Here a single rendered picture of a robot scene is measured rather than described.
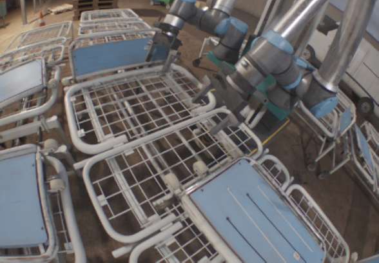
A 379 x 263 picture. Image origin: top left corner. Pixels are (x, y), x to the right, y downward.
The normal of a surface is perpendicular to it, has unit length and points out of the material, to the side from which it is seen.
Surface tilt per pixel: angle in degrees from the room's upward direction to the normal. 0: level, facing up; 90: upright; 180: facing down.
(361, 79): 88
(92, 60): 90
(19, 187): 7
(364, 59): 88
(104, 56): 90
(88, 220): 0
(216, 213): 5
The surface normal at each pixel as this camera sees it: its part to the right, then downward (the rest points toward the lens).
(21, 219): 0.29, -0.57
